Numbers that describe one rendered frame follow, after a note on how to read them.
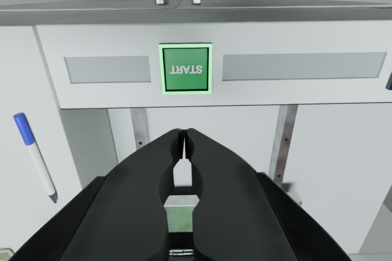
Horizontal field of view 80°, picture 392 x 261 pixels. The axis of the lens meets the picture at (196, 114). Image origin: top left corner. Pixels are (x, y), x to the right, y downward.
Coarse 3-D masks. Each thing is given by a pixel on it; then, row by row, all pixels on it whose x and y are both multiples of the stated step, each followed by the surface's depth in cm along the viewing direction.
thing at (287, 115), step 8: (280, 112) 44; (288, 112) 41; (296, 112) 41; (280, 120) 44; (288, 120) 42; (280, 128) 44; (288, 128) 43; (280, 136) 44; (288, 136) 44; (280, 144) 44; (288, 144) 44; (272, 152) 48; (280, 152) 45; (288, 152) 45; (272, 160) 49; (280, 160) 46; (272, 168) 49; (280, 168) 47; (272, 176) 49; (280, 176) 48; (280, 184) 49
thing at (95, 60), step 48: (48, 48) 25; (96, 48) 25; (144, 48) 25; (240, 48) 25; (288, 48) 25; (336, 48) 25; (384, 48) 26; (96, 96) 27; (144, 96) 27; (192, 96) 27; (240, 96) 28; (288, 96) 28; (336, 96) 28; (384, 96) 28
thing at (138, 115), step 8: (136, 112) 40; (144, 112) 42; (136, 120) 41; (144, 120) 42; (136, 128) 42; (144, 128) 42; (136, 136) 43; (144, 136) 43; (136, 144) 44; (144, 144) 44
